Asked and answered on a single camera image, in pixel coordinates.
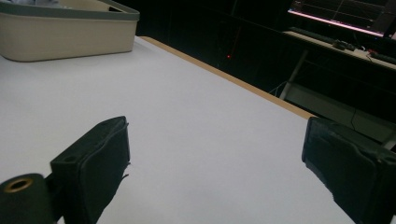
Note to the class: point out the dark keyboard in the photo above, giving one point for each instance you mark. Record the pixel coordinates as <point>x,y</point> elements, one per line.
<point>320,36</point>

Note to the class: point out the beige basket with grey rim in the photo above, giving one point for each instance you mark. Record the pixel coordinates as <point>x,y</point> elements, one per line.
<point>68,37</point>

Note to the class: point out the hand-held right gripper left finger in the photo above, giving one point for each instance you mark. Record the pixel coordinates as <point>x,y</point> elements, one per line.
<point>93,161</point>

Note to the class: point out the computer monitor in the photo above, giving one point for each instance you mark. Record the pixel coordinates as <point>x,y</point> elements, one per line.
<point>339,12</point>

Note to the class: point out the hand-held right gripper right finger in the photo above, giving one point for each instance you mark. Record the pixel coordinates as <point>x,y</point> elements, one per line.
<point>358,168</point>

